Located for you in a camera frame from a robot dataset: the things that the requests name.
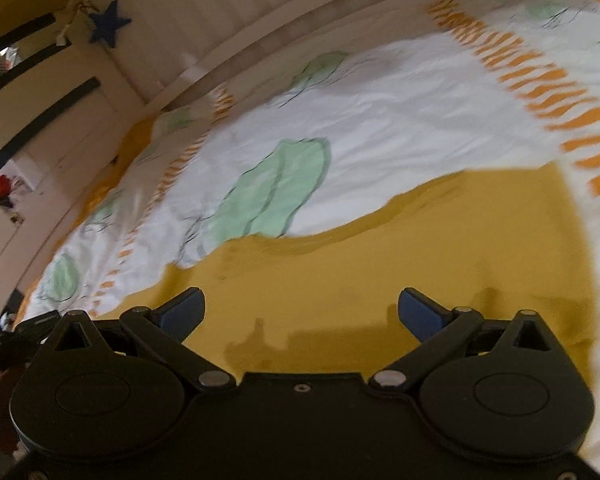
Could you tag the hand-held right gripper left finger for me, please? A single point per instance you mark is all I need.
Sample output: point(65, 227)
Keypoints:
point(186, 309)

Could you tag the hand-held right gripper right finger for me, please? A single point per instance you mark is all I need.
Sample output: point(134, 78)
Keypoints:
point(419, 316)

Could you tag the mustard yellow knit sweater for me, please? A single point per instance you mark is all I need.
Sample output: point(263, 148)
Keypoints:
point(380, 260)

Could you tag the red object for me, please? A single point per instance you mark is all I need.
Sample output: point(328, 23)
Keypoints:
point(0, 187)

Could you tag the white leaf-print bed cover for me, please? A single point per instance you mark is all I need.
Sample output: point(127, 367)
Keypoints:
point(405, 110)

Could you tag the black bar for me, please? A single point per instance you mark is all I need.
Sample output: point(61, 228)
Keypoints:
point(25, 72)
point(40, 120)
point(15, 35)

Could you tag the blue star decoration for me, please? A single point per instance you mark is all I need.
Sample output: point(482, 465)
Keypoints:
point(109, 24)

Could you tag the white wooden bed frame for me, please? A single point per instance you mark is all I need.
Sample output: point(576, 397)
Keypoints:
point(220, 10)

